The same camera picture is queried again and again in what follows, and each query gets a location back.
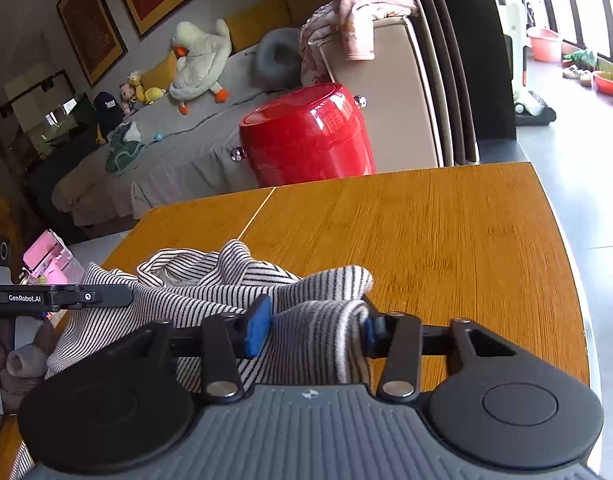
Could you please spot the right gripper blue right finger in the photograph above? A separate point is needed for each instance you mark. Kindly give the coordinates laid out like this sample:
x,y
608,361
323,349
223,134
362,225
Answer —
x,y
398,339

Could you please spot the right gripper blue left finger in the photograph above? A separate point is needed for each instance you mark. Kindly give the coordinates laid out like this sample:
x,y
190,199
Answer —
x,y
227,338

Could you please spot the grey striped knit garment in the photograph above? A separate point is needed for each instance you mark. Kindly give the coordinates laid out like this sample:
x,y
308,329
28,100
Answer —
x,y
120,383

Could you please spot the pink box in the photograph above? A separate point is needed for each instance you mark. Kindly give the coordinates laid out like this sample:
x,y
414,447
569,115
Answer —
x,y
48,261

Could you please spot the glass fish tank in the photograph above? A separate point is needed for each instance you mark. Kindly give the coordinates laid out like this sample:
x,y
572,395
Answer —
x,y
46,129

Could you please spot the grey covered sofa bed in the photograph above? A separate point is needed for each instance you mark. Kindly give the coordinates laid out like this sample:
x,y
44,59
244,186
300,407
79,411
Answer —
x,y
186,156

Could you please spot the green white plush toy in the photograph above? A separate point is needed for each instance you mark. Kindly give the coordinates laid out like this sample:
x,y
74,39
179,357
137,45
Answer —
x,y
125,144

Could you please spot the black cap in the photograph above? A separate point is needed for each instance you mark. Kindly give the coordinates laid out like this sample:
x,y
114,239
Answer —
x,y
109,113

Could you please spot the red glossy round stool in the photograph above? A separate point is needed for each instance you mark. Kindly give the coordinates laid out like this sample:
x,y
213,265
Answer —
x,y
310,134

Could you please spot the small yellow doll toys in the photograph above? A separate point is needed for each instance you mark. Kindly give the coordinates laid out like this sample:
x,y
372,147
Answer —
x,y
134,96

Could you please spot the beige sofa armrest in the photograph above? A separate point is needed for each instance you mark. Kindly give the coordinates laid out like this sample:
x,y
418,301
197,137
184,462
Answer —
x,y
397,103

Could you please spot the yellow cushion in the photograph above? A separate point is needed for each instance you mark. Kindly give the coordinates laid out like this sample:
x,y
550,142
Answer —
x,y
162,74

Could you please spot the red framed picture lower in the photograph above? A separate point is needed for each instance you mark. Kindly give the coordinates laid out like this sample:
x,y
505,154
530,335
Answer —
x,y
94,37

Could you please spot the grey neck pillow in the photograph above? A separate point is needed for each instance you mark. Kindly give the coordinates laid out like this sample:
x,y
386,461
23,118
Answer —
x,y
277,62

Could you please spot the white goose plush toy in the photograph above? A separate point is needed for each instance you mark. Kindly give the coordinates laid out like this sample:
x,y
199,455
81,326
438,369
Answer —
x,y
201,58

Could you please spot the pink patterned cloth pile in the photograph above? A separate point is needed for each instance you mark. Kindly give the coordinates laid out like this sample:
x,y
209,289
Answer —
x,y
353,21

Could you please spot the pink basin far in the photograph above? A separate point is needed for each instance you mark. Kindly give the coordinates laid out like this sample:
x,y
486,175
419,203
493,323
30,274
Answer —
x,y
545,44

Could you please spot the red plastic basin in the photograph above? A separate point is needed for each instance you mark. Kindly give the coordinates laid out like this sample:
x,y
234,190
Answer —
x,y
603,82

